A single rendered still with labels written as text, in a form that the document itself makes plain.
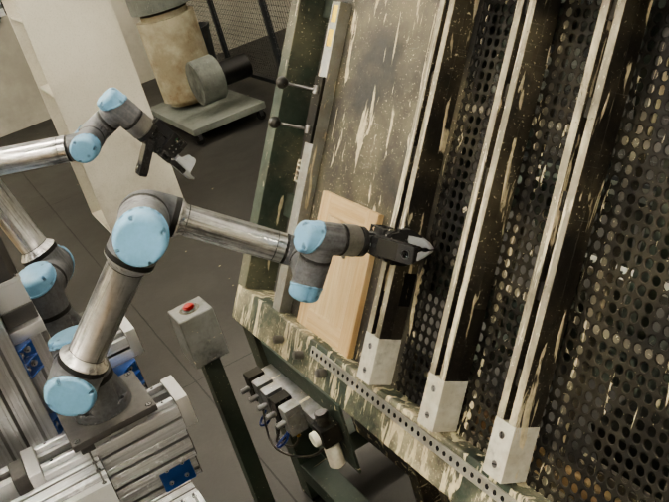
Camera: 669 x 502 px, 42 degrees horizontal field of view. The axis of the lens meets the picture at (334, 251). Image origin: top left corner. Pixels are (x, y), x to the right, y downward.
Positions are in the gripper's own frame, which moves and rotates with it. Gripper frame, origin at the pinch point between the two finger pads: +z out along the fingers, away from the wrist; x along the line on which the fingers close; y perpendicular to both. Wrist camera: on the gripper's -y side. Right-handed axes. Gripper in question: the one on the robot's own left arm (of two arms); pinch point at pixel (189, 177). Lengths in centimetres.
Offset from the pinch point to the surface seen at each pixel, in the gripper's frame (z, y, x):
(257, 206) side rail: 28.1, 7.7, 9.0
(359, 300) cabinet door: 38, 3, -56
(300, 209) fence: 26.9, 14.1, -16.9
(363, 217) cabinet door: 26, 21, -49
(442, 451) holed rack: 46, -13, -107
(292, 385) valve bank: 54, -28, -34
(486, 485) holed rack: 46, -12, -123
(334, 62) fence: 5, 53, -16
